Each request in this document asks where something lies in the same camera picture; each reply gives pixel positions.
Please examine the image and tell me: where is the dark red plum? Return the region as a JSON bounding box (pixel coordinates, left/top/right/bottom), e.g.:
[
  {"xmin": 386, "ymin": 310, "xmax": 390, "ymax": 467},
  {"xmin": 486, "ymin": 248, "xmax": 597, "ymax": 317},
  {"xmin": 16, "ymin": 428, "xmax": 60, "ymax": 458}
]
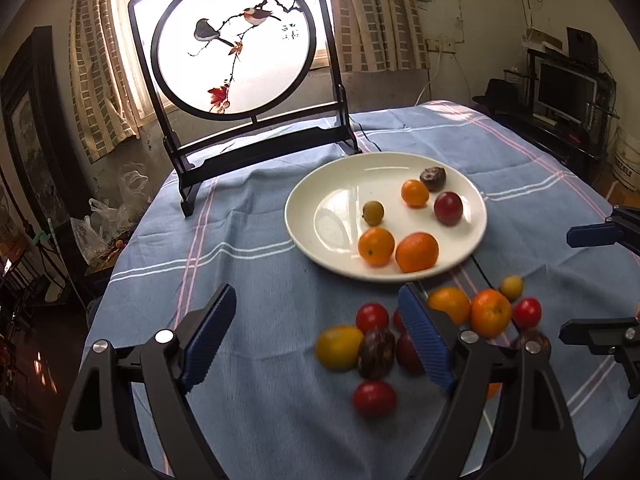
[{"xmin": 433, "ymin": 191, "xmax": 464, "ymax": 226}]

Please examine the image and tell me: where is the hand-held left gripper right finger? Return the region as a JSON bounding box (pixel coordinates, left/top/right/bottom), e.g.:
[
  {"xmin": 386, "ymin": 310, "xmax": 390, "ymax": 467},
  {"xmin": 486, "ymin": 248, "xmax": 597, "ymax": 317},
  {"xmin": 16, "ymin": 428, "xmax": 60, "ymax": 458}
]
[{"xmin": 397, "ymin": 282, "xmax": 586, "ymax": 480}]

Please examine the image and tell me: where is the white round plate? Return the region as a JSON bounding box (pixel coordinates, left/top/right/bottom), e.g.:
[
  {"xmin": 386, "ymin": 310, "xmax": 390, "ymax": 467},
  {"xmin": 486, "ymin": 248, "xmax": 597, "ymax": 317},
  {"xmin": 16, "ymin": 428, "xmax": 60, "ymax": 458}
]
[{"xmin": 284, "ymin": 152, "xmax": 488, "ymax": 282}]

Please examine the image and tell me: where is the small orange kumquat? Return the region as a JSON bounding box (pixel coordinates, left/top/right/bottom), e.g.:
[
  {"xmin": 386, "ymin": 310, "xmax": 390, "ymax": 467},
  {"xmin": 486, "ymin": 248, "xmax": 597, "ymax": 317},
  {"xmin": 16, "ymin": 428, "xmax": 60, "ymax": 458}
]
[{"xmin": 401, "ymin": 179, "xmax": 430, "ymax": 208}]

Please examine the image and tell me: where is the clear plastic bag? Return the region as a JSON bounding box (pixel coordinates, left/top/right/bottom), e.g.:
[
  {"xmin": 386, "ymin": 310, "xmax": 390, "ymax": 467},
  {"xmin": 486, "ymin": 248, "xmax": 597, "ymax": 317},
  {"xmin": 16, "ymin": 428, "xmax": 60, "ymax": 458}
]
[
  {"xmin": 70, "ymin": 197, "xmax": 133, "ymax": 267},
  {"xmin": 117, "ymin": 169, "xmax": 151, "ymax": 211}
]

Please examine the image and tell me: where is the white wall cable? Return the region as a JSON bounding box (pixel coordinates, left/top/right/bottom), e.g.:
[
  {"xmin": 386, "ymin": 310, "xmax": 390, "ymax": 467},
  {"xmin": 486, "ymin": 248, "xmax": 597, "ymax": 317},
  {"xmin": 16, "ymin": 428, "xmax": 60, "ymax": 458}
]
[{"xmin": 414, "ymin": 51, "xmax": 447, "ymax": 107}]

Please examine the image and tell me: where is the white plastic bucket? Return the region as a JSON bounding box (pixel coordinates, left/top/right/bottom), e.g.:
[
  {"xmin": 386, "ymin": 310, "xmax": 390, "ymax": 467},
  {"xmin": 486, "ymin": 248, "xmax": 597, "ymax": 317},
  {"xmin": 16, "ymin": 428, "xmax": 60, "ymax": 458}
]
[{"xmin": 612, "ymin": 124, "xmax": 640, "ymax": 192}]

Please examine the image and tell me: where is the yellow oval fruit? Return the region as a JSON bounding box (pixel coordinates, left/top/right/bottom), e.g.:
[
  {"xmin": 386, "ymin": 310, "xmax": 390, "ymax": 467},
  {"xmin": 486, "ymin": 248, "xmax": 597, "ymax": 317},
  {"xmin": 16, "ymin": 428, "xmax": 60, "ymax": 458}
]
[{"xmin": 315, "ymin": 325, "xmax": 365, "ymax": 372}]

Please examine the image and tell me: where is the dark framed picture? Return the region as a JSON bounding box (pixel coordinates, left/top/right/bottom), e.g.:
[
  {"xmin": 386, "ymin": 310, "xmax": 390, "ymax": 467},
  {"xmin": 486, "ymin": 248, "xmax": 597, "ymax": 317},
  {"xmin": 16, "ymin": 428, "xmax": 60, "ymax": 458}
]
[{"xmin": 0, "ymin": 25, "xmax": 92, "ymax": 233}]

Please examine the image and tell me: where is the black media stand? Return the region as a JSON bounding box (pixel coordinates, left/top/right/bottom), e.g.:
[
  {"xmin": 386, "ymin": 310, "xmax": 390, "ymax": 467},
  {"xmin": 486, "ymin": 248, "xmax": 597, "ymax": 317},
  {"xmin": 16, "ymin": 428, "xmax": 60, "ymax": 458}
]
[{"xmin": 492, "ymin": 49, "xmax": 620, "ymax": 183}]

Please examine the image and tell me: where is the dark wrinkled passion fruit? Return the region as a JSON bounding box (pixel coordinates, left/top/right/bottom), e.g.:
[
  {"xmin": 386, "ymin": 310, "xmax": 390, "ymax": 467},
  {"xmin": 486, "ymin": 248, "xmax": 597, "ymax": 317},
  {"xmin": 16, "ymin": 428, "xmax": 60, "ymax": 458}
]
[
  {"xmin": 419, "ymin": 166, "xmax": 447, "ymax": 192},
  {"xmin": 356, "ymin": 327, "xmax": 397, "ymax": 380}
]

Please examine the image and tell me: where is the silver computer monitor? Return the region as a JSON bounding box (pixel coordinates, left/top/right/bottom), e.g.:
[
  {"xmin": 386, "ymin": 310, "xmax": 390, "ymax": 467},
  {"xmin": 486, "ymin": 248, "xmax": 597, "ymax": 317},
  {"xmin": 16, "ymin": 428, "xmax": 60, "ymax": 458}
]
[{"xmin": 532, "ymin": 57, "xmax": 599, "ymax": 127}]

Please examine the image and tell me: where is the blue striped tablecloth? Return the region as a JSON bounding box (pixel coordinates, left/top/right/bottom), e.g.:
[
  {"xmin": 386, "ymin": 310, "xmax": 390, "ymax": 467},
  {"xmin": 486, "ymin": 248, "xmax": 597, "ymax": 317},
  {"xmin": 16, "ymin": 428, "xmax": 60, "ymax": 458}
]
[{"xmin": 82, "ymin": 100, "xmax": 640, "ymax": 480}]

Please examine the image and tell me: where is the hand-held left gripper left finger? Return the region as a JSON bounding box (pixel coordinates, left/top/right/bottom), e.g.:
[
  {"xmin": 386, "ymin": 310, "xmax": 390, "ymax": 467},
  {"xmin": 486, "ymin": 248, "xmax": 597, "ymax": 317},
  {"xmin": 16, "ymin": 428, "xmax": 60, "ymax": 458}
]
[{"xmin": 50, "ymin": 283, "xmax": 238, "ymax": 480}]

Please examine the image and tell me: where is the black hat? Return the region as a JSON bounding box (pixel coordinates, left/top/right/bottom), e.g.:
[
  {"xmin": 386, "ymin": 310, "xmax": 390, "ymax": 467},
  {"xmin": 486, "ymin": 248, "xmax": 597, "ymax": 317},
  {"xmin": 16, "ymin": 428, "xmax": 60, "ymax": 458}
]
[{"xmin": 472, "ymin": 78, "xmax": 532, "ymax": 112}]

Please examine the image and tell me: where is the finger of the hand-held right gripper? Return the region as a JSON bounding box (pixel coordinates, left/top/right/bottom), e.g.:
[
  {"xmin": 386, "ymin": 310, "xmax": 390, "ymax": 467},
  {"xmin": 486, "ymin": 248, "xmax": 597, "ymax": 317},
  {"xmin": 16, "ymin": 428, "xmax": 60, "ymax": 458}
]
[
  {"xmin": 566, "ymin": 204, "xmax": 640, "ymax": 261},
  {"xmin": 558, "ymin": 316, "xmax": 640, "ymax": 402}
]

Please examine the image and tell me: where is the black speaker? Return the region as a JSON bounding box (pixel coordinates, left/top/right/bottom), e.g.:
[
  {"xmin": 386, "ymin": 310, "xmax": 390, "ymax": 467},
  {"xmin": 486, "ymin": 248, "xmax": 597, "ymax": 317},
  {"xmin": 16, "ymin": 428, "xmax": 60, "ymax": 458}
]
[{"xmin": 566, "ymin": 27, "xmax": 600, "ymax": 69}]

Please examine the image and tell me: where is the checked beige curtain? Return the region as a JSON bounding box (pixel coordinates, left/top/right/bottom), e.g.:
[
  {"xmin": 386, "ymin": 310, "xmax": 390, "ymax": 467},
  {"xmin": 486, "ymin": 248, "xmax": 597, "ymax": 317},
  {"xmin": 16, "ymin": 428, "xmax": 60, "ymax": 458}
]
[
  {"xmin": 67, "ymin": 0, "xmax": 151, "ymax": 164},
  {"xmin": 336, "ymin": 0, "xmax": 431, "ymax": 74}
]

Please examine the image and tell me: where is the round bird painting screen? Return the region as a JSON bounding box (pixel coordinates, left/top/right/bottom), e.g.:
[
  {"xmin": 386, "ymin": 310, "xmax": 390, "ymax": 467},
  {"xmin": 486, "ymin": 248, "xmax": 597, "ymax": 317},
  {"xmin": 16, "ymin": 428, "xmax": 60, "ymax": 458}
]
[{"xmin": 127, "ymin": 0, "xmax": 363, "ymax": 218}]

